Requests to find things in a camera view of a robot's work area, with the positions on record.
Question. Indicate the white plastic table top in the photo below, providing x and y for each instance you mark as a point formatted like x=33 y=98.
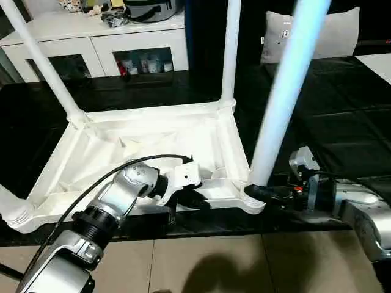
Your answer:
x=153 y=131

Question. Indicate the white plastic table leg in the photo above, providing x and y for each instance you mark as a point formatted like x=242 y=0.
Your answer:
x=230 y=49
x=287 y=85
x=43 y=61
x=13 y=207

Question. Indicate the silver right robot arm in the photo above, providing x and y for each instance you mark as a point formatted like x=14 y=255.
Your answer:
x=360 y=213

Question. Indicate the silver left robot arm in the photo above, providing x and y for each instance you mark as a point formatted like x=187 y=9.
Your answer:
x=116 y=195

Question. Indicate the white flat board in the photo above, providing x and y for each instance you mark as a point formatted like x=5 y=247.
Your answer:
x=377 y=66

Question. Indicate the black cabinet with yellow label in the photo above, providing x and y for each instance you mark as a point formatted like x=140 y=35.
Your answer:
x=208 y=36

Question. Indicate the grey pillow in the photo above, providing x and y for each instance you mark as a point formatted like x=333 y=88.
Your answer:
x=339 y=33

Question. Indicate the white sideboard cabinet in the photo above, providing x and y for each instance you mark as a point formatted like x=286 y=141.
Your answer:
x=61 y=36

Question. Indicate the colourful clutter bundle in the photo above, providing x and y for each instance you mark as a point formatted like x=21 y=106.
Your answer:
x=104 y=12

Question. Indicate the grey curtain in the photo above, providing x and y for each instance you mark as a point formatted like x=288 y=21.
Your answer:
x=7 y=67

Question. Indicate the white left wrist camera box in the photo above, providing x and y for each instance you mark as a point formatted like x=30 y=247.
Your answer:
x=183 y=176

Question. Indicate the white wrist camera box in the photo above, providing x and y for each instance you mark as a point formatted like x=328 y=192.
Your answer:
x=183 y=176
x=303 y=160

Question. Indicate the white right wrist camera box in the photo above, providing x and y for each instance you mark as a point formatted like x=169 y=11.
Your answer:
x=303 y=160

